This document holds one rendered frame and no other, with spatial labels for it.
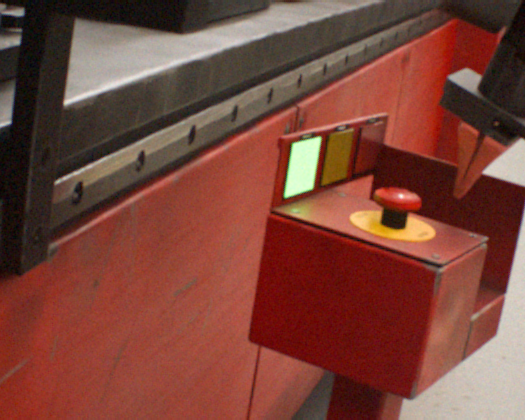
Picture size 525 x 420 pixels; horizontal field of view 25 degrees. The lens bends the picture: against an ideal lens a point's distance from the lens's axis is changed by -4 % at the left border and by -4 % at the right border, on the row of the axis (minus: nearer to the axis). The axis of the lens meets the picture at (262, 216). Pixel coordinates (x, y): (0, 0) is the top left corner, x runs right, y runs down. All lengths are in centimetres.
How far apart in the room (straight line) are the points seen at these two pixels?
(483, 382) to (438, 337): 177
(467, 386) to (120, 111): 186
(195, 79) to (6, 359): 36
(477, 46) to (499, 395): 83
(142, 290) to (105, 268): 10
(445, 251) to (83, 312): 29
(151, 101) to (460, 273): 29
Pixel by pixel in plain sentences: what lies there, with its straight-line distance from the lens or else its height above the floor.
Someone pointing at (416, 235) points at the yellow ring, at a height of 78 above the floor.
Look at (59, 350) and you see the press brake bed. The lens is 93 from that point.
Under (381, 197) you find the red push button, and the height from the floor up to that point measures 81.
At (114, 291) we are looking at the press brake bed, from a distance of 101.
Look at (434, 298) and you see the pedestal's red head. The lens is 94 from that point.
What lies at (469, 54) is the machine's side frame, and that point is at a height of 68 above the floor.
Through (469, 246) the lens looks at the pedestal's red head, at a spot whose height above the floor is 78.
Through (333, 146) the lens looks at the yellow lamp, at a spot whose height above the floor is 82.
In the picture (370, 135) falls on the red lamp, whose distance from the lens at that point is 111.
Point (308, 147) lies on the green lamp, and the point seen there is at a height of 83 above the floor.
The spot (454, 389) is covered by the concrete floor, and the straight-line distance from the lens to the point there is 267.
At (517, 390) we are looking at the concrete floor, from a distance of 274.
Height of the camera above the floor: 106
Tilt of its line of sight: 17 degrees down
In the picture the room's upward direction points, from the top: 9 degrees clockwise
